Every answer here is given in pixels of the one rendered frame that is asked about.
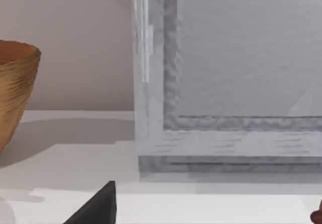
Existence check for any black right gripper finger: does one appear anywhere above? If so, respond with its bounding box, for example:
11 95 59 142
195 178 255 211
62 180 117 224

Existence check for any reddish brown object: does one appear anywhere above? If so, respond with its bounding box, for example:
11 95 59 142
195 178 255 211
310 199 322 223

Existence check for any brown woven basket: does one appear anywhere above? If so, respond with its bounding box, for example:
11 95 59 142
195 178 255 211
0 40 42 154

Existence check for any grey cabinet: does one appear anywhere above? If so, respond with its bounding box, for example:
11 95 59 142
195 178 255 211
130 0 322 182

